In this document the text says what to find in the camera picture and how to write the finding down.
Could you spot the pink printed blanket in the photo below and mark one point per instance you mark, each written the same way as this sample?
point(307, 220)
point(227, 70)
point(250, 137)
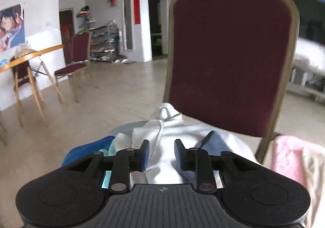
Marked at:
point(287, 156)

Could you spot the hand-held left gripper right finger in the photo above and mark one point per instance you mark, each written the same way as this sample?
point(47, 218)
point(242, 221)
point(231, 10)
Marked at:
point(179, 154)

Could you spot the royal blue cloth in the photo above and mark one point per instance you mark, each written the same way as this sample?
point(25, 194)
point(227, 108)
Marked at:
point(86, 150)

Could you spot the shoe rack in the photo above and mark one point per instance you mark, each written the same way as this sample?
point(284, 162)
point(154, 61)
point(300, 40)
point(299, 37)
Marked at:
point(104, 42)

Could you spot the maroon chair with gold frame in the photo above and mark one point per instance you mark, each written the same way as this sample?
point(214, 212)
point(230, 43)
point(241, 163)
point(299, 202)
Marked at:
point(228, 52)
point(81, 47)

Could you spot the round wooden table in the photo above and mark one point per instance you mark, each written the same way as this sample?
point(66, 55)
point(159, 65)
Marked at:
point(38, 52)

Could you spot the light blue garment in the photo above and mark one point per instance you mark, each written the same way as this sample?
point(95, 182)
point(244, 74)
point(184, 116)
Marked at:
point(105, 179)

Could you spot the cartoon wall poster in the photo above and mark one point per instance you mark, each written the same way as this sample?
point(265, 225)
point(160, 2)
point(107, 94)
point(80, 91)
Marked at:
point(11, 27)

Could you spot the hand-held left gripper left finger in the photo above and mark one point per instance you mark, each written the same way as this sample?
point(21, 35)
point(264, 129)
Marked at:
point(145, 154)

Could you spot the white garment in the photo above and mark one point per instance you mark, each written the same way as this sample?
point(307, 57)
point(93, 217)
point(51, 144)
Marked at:
point(167, 126)

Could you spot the red door banner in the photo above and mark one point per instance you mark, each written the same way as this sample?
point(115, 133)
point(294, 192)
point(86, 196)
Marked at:
point(136, 2)

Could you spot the maroon chair with wooden legs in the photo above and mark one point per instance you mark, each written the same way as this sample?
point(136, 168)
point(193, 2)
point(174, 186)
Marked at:
point(21, 70)

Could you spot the wall mirror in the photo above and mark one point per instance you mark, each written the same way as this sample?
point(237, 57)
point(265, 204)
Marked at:
point(128, 24)

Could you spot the clear plastic bag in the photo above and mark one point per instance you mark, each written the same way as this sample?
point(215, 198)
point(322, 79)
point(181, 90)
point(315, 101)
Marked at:
point(24, 50)

